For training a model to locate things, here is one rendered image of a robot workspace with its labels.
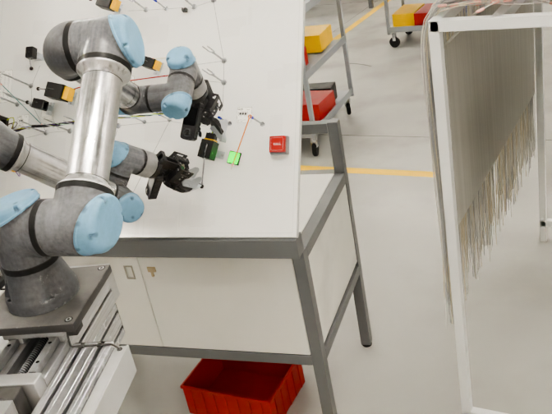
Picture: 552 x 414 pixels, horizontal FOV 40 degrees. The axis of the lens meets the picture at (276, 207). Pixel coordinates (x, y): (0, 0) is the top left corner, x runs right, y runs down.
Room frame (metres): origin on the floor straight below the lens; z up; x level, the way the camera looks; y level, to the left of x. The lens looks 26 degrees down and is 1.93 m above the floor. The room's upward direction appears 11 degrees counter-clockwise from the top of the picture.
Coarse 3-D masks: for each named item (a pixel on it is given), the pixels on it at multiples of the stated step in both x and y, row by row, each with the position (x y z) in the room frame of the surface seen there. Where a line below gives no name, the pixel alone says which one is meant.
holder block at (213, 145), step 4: (204, 140) 2.16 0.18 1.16; (208, 140) 2.15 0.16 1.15; (212, 140) 2.15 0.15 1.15; (200, 144) 2.16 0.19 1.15; (204, 144) 2.15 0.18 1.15; (208, 144) 2.15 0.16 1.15; (212, 144) 2.14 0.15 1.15; (216, 144) 2.16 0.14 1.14; (200, 148) 2.15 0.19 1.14; (204, 148) 2.15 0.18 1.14; (208, 148) 2.14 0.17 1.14; (212, 148) 2.14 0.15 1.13; (216, 148) 2.16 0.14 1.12; (200, 152) 2.14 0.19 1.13; (208, 152) 2.13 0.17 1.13; (212, 152) 2.14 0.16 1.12; (216, 152) 2.16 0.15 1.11; (200, 156) 2.14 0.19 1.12; (208, 156) 2.13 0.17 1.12; (212, 156) 2.14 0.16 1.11; (212, 160) 2.15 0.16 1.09
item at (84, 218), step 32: (64, 32) 1.64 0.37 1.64; (96, 32) 1.61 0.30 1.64; (128, 32) 1.61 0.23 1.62; (96, 64) 1.56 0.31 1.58; (128, 64) 1.59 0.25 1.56; (96, 96) 1.51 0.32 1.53; (96, 128) 1.46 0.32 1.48; (96, 160) 1.41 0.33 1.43; (64, 192) 1.35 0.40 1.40; (96, 192) 1.35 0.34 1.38; (64, 224) 1.30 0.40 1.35; (96, 224) 1.29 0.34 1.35
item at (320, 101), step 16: (320, 0) 4.99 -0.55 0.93; (336, 0) 5.33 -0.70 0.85; (320, 32) 5.14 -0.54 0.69; (304, 48) 4.83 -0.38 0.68; (320, 48) 5.08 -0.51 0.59; (336, 48) 5.13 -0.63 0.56; (304, 64) 4.59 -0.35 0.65; (320, 64) 4.83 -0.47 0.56; (304, 80) 4.59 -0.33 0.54; (304, 96) 5.02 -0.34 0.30; (320, 96) 4.95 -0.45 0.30; (336, 96) 5.20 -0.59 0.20; (304, 112) 4.85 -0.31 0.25; (320, 112) 4.82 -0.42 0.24; (336, 112) 4.97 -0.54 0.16
